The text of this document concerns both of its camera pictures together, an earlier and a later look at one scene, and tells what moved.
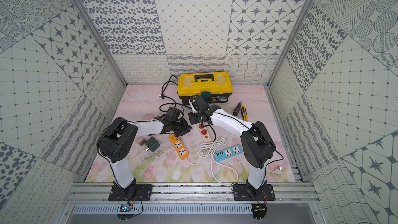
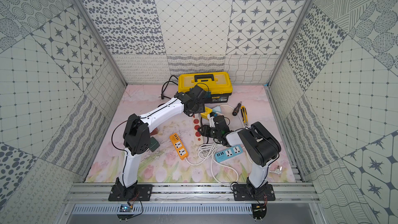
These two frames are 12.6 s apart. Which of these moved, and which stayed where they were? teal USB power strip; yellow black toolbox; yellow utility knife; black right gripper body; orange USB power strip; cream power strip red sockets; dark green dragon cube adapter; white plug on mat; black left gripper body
Moved: black left gripper body; cream power strip red sockets; black right gripper body
Stayed: yellow black toolbox; white plug on mat; yellow utility knife; dark green dragon cube adapter; teal USB power strip; orange USB power strip
